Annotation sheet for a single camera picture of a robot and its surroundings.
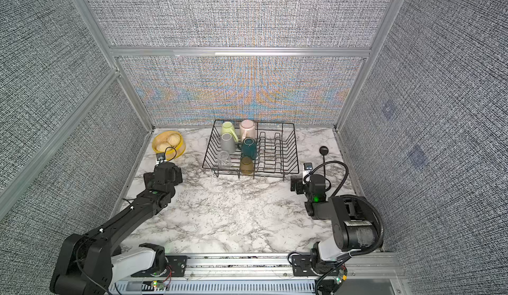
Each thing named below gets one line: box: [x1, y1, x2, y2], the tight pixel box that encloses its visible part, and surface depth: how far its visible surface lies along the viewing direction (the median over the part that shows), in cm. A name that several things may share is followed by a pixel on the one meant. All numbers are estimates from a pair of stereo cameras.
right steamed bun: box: [166, 133, 181, 147], surface depth 108 cm
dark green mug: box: [236, 137, 258, 160], surface depth 99 cm
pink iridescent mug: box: [239, 119, 257, 142], surface depth 104 cm
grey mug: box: [220, 132, 237, 155], surface depth 102 cm
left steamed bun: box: [155, 141, 172, 153], surface depth 105 cm
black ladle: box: [318, 145, 329, 178], surface depth 108 cm
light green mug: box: [220, 121, 239, 143], surface depth 106 cm
